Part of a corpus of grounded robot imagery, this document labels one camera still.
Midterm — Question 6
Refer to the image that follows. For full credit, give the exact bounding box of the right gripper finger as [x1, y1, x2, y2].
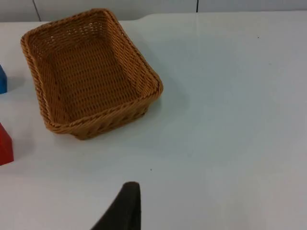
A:
[90, 181, 142, 230]

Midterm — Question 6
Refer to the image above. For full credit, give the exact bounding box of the brown wicker basket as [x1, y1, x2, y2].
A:
[20, 8, 164, 141]

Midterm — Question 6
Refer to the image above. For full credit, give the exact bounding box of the red cube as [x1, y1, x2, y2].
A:
[0, 122, 14, 166]

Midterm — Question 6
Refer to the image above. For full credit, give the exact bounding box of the blue cube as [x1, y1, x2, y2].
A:
[0, 64, 8, 94]

